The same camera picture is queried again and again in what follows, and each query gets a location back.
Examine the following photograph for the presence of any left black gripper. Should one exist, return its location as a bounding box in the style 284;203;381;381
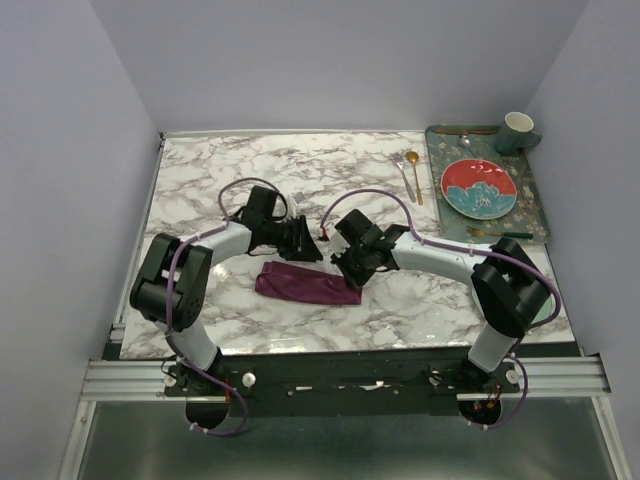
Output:
264;215;325;263

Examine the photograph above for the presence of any purple cloth napkin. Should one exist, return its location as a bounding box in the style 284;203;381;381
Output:
254;261;362;306

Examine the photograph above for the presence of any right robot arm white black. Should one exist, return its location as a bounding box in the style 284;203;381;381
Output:
329;209;555;392

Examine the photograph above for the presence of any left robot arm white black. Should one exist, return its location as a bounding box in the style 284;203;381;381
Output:
129;185;323;395

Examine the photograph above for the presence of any silver fork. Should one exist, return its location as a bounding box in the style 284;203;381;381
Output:
390;153;417;203

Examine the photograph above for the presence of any gold spoon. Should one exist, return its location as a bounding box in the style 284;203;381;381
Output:
405;151;424;205

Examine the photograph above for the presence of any red and teal plate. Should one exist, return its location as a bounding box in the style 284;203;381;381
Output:
440;159;517;220

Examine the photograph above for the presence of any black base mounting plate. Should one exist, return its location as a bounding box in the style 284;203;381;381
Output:
164;347;520;417

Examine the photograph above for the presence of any silver spoon on placemat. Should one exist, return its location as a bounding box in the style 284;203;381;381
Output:
458;134;478;158

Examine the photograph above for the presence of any floral teal placemat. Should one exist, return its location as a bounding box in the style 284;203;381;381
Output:
423;123;552;246

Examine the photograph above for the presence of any gold knife on placemat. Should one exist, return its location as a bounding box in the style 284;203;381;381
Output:
431;127;499;135

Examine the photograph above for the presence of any light green plate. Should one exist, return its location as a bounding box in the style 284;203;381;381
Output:
471;289;554;325

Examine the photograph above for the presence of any dark teal mug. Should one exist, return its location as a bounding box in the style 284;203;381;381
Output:
494;112;542;155

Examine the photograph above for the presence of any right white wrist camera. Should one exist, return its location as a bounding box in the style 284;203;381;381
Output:
329;231;351;264

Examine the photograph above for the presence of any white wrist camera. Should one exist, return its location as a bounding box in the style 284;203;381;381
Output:
286;192;305;216
329;231;351;264

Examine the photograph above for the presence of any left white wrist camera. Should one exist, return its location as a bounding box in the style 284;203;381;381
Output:
286;192;305;216

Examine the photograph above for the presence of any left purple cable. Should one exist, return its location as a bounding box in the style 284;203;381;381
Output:
162;178;281;437

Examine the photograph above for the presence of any green handled knife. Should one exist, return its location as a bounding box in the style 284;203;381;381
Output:
466;226;534;240

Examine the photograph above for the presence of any aluminium frame rail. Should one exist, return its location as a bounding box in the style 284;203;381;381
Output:
78;343;624;471

